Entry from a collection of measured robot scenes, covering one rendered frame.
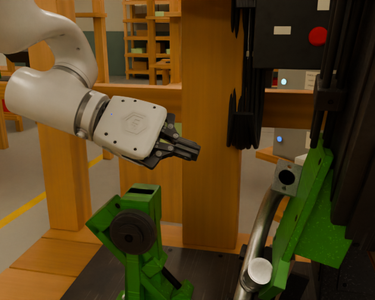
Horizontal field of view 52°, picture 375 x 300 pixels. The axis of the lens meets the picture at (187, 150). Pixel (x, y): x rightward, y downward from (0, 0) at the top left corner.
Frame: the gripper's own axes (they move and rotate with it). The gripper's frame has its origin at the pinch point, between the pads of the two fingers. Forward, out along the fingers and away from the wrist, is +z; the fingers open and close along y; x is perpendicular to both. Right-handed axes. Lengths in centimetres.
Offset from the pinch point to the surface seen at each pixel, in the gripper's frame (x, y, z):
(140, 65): 806, 550, -266
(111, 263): 35.1, -18.3, -9.6
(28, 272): 38, -26, -27
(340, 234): -7.3, -7.4, 24.7
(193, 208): 36.0, 1.4, 4.0
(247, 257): 9.9, -11.2, 16.2
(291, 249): -5.0, -11.2, 19.2
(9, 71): 387, 194, -291
